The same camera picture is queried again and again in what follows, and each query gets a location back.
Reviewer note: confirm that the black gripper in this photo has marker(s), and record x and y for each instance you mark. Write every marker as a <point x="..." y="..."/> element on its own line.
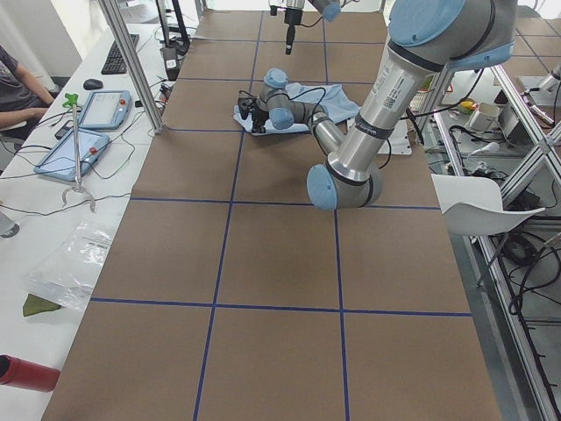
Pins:
<point x="259" y="117"/>
<point x="291" y="17"/>

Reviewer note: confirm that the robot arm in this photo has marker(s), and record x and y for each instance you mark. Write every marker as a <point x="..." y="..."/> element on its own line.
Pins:
<point x="327" y="9"/>
<point x="424" y="37"/>

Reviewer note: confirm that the blue teach pendant far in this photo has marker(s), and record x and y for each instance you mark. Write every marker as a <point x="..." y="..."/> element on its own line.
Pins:
<point x="105" y="110"/>

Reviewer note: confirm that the blue teach pendant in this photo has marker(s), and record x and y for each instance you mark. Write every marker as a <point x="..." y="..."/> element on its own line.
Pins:
<point x="105" y="110"/>
<point x="59" y="163"/>

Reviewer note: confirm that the black keyboard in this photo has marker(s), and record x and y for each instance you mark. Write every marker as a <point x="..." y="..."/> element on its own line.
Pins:
<point x="114" y="63"/>

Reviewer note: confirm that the black computer mouse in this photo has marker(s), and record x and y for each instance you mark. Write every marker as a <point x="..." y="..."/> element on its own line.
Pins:
<point x="92" y="84"/>

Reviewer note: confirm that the metal reacher grabber tool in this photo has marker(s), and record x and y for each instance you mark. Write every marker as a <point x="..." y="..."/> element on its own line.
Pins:
<point x="71" y="102"/>

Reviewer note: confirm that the blue teach pendant near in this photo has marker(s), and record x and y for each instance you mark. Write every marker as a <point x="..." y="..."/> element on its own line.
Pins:
<point x="59" y="163"/>

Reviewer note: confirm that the seated man grey shirt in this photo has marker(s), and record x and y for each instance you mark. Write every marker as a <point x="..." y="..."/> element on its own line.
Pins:
<point x="24" y="99"/>

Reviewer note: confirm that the clear plastic bag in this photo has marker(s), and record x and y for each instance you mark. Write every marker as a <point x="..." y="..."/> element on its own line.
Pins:
<point x="68" y="275"/>

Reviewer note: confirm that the green cloth piece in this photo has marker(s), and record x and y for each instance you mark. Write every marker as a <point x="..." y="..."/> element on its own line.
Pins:
<point x="35" y="305"/>

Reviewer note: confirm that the red cylinder bottle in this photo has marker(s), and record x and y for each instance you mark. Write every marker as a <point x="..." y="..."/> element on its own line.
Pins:
<point x="24" y="374"/>

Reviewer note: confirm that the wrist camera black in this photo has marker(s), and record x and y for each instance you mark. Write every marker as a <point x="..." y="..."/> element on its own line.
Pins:
<point x="246" y="103"/>

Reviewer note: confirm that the white central pedestal column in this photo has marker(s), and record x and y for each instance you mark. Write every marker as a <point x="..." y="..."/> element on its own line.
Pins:
<point x="398" y="141"/>

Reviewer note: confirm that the aluminium frame post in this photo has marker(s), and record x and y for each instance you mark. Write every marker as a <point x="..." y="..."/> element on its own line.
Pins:
<point x="122" y="37"/>

